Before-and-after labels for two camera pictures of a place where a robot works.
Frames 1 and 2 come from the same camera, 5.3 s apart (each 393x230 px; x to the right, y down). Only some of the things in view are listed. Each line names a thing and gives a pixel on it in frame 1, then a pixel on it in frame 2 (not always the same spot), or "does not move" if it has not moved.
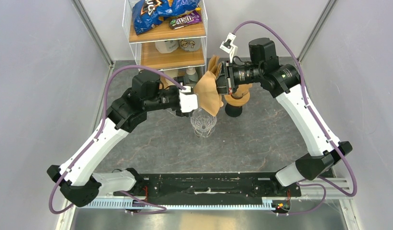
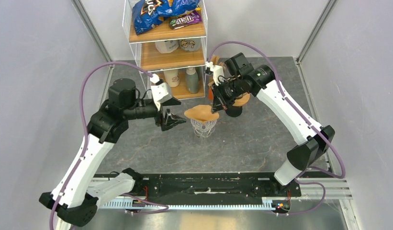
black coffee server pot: [232, 111] does not move
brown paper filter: [206, 88] → [202, 113]
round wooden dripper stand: [233, 101] does not move
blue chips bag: [148, 14] does not move
